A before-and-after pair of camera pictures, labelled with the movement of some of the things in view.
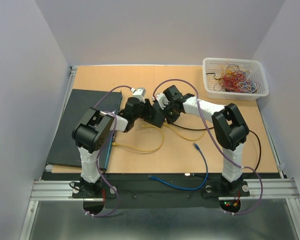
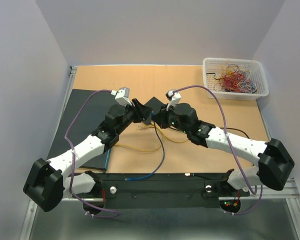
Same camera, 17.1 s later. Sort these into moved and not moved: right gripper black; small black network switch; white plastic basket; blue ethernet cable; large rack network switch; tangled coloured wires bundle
Moved: right gripper black; small black network switch; blue ethernet cable
Not moved: white plastic basket; large rack network switch; tangled coloured wires bundle
